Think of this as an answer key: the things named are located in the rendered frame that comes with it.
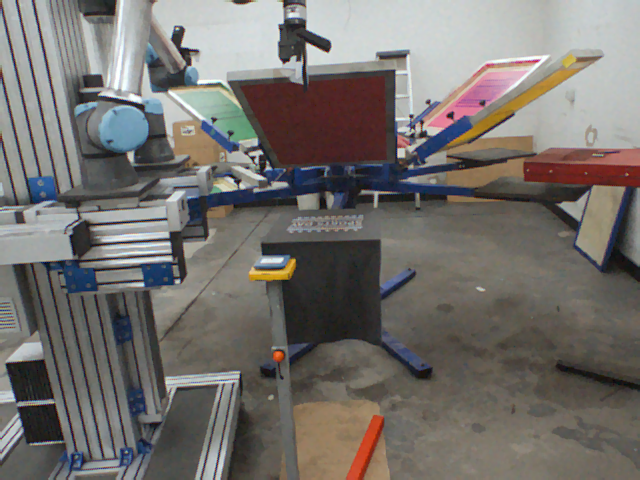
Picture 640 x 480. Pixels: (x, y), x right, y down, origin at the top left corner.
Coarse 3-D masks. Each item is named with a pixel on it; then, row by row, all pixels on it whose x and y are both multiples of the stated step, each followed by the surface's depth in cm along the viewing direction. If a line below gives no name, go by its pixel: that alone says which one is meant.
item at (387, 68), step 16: (336, 64) 178; (352, 64) 178; (368, 64) 177; (384, 64) 176; (240, 80) 182; (256, 80) 182; (272, 80) 182; (288, 80) 182; (240, 96) 192; (256, 128) 217; (272, 160) 249; (384, 160) 248
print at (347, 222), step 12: (324, 216) 225; (336, 216) 224; (348, 216) 223; (360, 216) 222; (288, 228) 211; (300, 228) 210; (312, 228) 209; (324, 228) 208; (336, 228) 206; (348, 228) 205; (360, 228) 204
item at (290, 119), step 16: (256, 96) 192; (272, 96) 192; (288, 96) 192; (304, 96) 192; (256, 112) 204; (272, 112) 204; (288, 112) 204; (304, 112) 204; (272, 128) 217; (288, 128) 217; (304, 128) 217; (320, 128) 217; (272, 144) 232; (288, 144) 232; (304, 144) 232; (320, 144) 231; (288, 160) 249; (304, 160) 248; (320, 160) 248
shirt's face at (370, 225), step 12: (288, 216) 230; (300, 216) 229; (312, 216) 227; (372, 216) 221; (276, 228) 212; (372, 228) 203; (264, 240) 197; (276, 240) 196; (288, 240) 195; (300, 240) 194; (312, 240) 194; (324, 240) 193; (336, 240) 192
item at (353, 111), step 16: (320, 80) 182; (336, 80) 182; (352, 80) 182; (368, 80) 182; (384, 80) 182; (320, 96) 192; (336, 96) 192; (352, 96) 192; (368, 96) 192; (384, 96) 192; (320, 112) 204; (336, 112) 204; (352, 112) 204; (368, 112) 204; (384, 112) 204; (336, 128) 217; (352, 128) 217; (368, 128) 217; (384, 128) 216; (336, 144) 231; (352, 144) 231; (368, 144) 231; (384, 144) 231; (336, 160) 248; (352, 160) 248; (368, 160) 248
